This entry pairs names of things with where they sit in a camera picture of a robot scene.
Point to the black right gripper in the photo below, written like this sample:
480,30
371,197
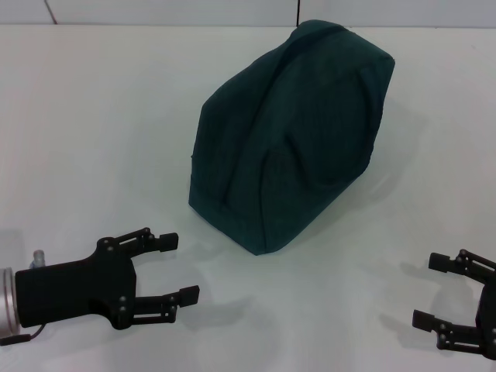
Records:
487,310

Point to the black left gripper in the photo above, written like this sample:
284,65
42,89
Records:
77,286

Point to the dark teal insulated lunch bag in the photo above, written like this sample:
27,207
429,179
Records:
290,147

